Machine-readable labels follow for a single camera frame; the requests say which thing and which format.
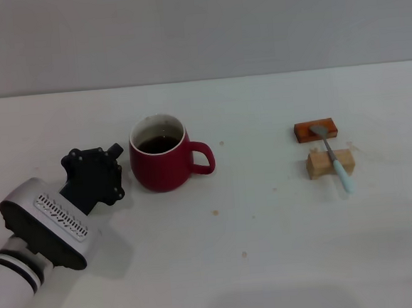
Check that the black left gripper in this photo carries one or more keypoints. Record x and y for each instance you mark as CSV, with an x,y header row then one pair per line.
x,y
93,177

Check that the red ceramic coffee cup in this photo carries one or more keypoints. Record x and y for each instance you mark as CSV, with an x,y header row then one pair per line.
x,y
161,172

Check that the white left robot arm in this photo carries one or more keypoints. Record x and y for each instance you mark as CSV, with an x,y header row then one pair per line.
x,y
5,284

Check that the orange wooden block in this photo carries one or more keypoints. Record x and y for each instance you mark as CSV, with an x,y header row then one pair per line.
x,y
304,132

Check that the light wooden bridge block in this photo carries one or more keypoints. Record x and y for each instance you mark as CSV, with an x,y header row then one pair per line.
x,y
317,164

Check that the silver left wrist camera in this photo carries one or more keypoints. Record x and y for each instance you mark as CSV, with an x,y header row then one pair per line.
x,y
25,191

